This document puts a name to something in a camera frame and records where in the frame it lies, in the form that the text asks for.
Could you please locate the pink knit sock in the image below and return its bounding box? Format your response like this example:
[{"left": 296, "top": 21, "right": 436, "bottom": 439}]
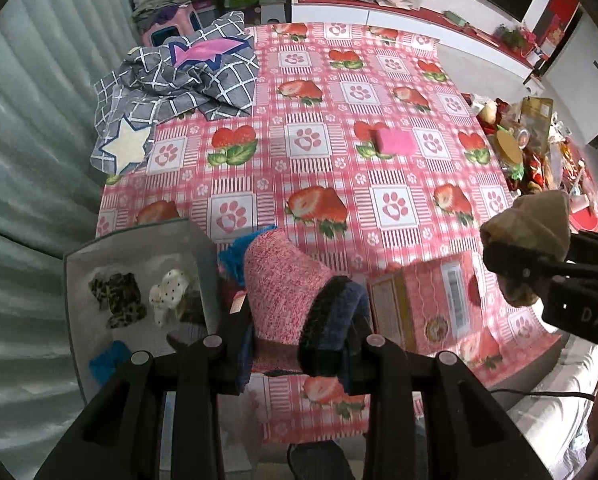
[{"left": 243, "top": 232, "right": 372, "bottom": 376}]

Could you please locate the round wooden lid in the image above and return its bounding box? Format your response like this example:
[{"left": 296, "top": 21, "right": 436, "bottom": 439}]
[{"left": 494, "top": 127, "right": 524, "bottom": 167}]

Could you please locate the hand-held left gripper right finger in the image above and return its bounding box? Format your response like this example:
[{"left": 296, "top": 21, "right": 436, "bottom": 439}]
[{"left": 346, "top": 310, "right": 550, "bottom": 480}]

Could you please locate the pink sponge block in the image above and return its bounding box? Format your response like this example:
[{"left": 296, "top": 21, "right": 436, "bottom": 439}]
[{"left": 374, "top": 128, "right": 418, "bottom": 157}]

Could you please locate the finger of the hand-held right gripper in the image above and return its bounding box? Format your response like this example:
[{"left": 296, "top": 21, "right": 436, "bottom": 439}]
[{"left": 483, "top": 244, "right": 566, "bottom": 291}]

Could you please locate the red round tray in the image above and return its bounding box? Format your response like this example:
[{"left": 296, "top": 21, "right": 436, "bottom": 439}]
[{"left": 569, "top": 205, "right": 598, "bottom": 233}]

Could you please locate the white polka dot scrunchie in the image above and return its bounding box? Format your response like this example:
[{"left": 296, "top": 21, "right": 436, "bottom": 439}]
[{"left": 149, "top": 269, "right": 192, "bottom": 326}]

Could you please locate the black cable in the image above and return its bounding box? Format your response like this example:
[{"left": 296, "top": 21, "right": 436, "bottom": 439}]
[{"left": 489, "top": 387, "right": 597, "bottom": 404}]

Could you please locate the leopard print sock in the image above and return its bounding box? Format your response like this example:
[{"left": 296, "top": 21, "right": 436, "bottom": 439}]
[{"left": 89, "top": 272, "right": 148, "bottom": 329}]

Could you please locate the grey storage box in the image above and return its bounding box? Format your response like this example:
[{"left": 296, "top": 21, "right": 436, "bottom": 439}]
[{"left": 63, "top": 219, "right": 220, "bottom": 406}]

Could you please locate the pink carton box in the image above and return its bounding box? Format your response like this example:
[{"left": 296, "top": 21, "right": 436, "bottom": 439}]
[{"left": 368, "top": 251, "right": 482, "bottom": 356}]

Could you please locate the pink strawberry print tablecloth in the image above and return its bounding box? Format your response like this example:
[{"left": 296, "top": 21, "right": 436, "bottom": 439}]
[{"left": 96, "top": 22, "right": 564, "bottom": 446}]

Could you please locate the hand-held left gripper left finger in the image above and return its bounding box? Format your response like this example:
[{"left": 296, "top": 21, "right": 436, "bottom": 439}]
[{"left": 34, "top": 310, "right": 256, "bottom": 480}]

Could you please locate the gold packet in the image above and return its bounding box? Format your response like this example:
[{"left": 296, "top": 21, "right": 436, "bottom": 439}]
[{"left": 521, "top": 97, "right": 554, "bottom": 146}]

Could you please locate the beige sock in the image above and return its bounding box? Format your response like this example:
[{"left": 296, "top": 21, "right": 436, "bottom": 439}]
[{"left": 480, "top": 191, "right": 573, "bottom": 307}]

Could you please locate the white cupboard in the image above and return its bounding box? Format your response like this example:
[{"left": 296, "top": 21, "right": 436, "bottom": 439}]
[{"left": 541, "top": 10, "right": 598, "bottom": 148}]

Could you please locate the grey plaid star cloth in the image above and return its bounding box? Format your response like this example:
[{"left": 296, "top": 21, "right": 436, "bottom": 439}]
[{"left": 90, "top": 10, "right": 260, "bottom": 177}]

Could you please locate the pile of snacks and clutter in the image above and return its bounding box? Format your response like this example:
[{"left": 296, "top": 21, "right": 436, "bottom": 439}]
[{"left": 471, "top": 92, "right": 598, "bottom": 233}]

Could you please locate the pink plastic stool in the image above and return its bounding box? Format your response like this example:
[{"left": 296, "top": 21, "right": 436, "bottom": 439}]
[{"left": 143, "top": 4, "right": 206, "bottom": 47}]

